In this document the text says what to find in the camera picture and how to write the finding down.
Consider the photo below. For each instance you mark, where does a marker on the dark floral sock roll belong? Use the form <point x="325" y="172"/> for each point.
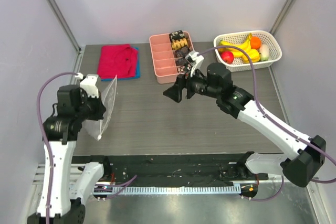
<point x="181" y="62"/>

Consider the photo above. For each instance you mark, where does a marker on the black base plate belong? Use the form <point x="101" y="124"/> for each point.
<point x="190" y="170"/>

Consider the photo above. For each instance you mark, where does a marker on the dark brown sock roll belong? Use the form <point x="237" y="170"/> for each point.
<point x="182" y="52"/>

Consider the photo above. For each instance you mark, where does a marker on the white radish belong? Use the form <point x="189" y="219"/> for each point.
<point x="264" y="52"/>

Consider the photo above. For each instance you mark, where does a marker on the white slotted cable duct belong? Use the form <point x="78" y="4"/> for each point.
<point x="130" y="191"/>

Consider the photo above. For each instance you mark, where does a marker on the clear polka dot zip bag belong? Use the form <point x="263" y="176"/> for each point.
<point x="96" y="128"/>

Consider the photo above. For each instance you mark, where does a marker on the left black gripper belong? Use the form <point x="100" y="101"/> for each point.
<point x="98" y="114"/>

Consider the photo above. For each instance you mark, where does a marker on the pink divided organizer tray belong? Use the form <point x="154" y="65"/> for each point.
<point x="163" y="57"/>

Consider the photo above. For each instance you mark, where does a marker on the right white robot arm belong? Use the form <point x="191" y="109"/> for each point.
<point x="301" y="155"/>

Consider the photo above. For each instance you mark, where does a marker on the white perforated plastic basket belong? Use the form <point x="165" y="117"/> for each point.
<point x="239" y="38"/>

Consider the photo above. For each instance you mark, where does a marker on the blue folded cloth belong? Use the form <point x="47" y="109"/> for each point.
<point x="137" y="64"/>

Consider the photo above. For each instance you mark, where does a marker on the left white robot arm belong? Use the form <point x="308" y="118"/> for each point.
<point x="59" y="202"/>

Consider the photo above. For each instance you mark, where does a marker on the black patterned sock roll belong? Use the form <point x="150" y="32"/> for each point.
<point x="176" y="35"/>

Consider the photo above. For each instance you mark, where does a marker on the yellow patterned sock roll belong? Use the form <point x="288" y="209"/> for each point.
<point x="180" y="43"/>

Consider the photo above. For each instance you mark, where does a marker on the yellow bell pepper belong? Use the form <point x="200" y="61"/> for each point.
<point x="253" y="54"/>

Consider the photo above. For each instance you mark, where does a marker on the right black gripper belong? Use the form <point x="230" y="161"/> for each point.
<point x="189" y="87"/>

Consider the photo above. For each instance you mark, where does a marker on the black white dotted sock roll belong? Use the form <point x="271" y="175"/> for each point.
<point x="183" y="69"/>

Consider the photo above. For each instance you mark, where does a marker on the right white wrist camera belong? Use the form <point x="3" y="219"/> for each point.
<point x="195" y="59"/>

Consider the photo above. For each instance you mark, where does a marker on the red folded cloth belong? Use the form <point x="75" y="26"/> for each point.
<point x="116" y="61"/>

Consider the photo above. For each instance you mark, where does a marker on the red apple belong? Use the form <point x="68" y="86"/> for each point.
<point x="227" y="57"/>

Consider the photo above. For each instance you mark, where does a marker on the orange fruit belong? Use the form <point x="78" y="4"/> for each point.
<point x="255" y="43"/>

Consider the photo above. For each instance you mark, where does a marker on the yellow banana bunch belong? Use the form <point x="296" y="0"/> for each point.
<point x="245" y="46"/>

